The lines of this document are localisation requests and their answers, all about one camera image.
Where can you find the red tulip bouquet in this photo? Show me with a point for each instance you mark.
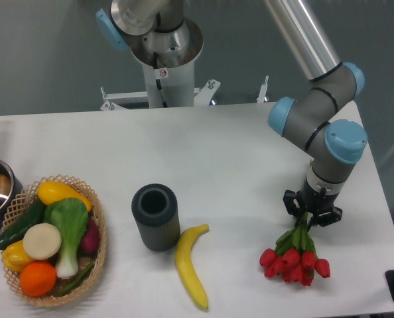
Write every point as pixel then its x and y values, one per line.
pixel 294 257

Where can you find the yellow banana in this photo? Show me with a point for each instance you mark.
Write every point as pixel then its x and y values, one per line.
pixel 185 267

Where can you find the purple red onion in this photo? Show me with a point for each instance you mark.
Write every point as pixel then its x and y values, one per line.
pixel 90 241

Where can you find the dark grey ribbed vase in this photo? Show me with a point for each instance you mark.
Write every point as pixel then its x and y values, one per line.
pixel 155 210

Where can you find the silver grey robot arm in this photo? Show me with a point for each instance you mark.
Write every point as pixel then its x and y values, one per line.
pixel 167 44

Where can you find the green bok choy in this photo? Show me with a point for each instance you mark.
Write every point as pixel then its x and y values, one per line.
pixel 70 217

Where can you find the green chili pepper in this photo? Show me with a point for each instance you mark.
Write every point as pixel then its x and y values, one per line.
pixel 76 281

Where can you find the woven wicker basket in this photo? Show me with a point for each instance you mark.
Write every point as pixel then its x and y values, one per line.
pixel 19 205

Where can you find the white metal base frame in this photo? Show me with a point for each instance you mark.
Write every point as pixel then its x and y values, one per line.
pixel 203 94

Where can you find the yellow bell pepper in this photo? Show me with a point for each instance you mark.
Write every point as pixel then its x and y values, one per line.
pixel 15 258

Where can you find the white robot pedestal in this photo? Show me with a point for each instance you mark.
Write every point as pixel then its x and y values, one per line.
pixel 169 87

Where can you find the beige round disc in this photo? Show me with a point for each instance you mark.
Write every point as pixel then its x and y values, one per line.
pixel 42 241

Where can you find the dark green cucumber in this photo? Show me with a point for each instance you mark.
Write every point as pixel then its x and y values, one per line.
pixel 33 215

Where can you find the yellow squash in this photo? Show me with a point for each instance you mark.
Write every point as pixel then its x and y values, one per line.
pixel 52 191

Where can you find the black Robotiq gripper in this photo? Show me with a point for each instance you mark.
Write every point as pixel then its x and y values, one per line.
pixel 315 201

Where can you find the orange fruit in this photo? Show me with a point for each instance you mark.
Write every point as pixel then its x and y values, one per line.
pixel 37 279

